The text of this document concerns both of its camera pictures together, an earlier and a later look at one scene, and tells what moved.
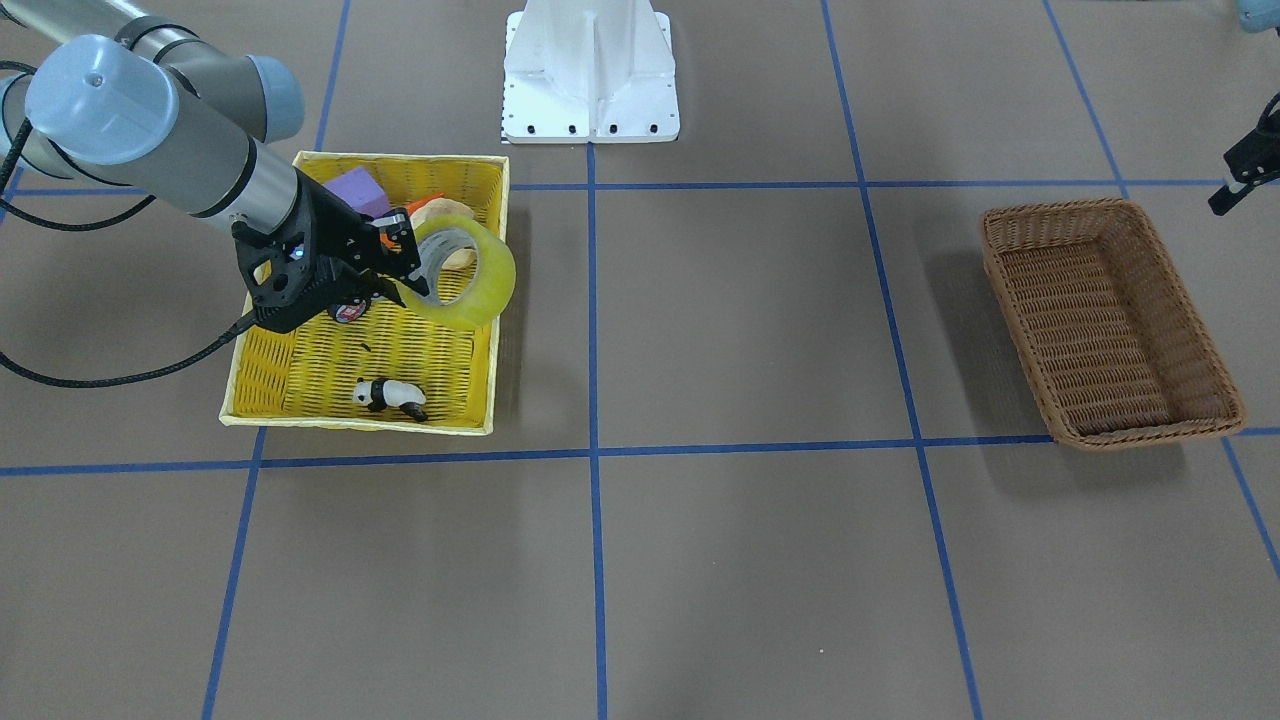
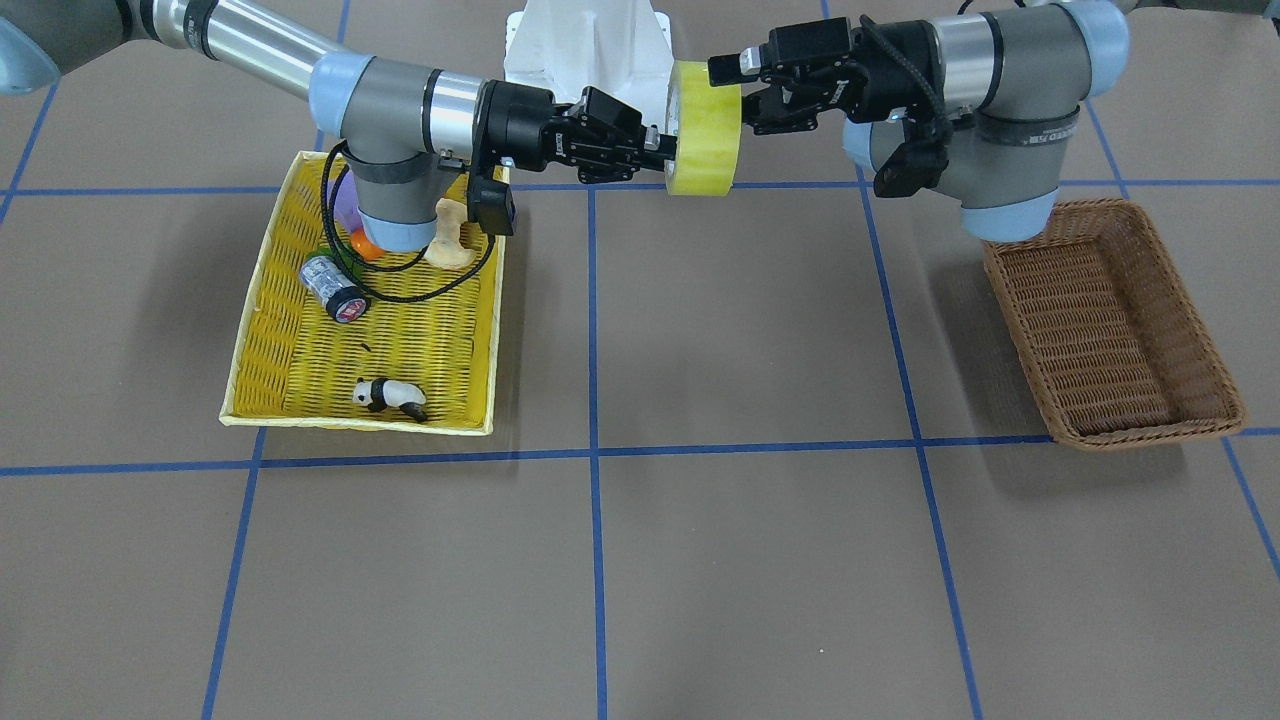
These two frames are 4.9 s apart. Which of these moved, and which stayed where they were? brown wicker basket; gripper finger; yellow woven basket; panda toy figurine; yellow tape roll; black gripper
Moved: black gripper; yellow tape roll; gripper finger
Stayed: yellow woven basket; panda toy figurine; brown wicker basket
